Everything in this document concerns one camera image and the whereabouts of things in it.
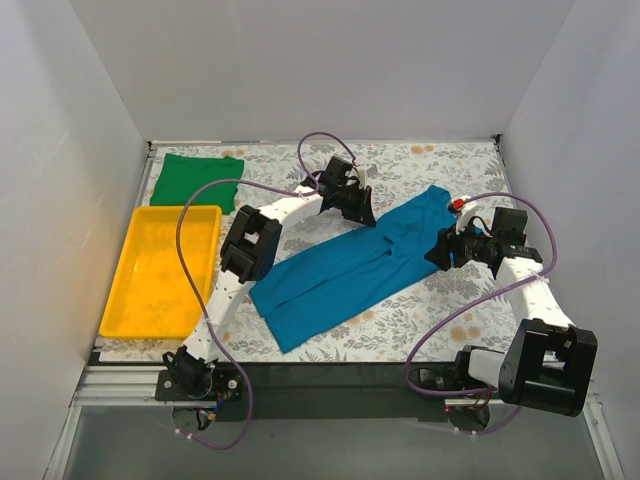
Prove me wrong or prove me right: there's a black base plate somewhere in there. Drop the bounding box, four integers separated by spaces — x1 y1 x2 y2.
155 362 490 430

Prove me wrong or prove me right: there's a floral table mat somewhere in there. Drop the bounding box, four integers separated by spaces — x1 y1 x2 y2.
99 141 561 363

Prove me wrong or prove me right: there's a folded green t shirt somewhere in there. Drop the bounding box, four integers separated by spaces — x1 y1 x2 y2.
149 154 244 214

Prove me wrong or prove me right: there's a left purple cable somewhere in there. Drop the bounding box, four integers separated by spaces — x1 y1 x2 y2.
175 131 364 450

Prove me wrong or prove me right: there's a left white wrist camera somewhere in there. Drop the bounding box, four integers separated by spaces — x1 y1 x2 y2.
354 164 379 182

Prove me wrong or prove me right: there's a blue t shirt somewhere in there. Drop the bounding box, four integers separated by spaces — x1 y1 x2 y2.
250 185 456 353

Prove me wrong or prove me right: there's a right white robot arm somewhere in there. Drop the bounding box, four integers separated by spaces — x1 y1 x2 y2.
425 199 597 417

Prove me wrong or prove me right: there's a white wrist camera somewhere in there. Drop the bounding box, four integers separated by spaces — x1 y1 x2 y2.
447 196 478 234
354 164 379 182

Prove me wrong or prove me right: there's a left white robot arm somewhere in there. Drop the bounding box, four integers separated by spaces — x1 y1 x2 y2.
163 156 376 400

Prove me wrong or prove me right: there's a yellow plastic tray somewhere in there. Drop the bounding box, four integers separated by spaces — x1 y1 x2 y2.
99 205 222 340

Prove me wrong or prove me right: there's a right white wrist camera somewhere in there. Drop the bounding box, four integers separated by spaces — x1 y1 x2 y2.
447 196 478 234

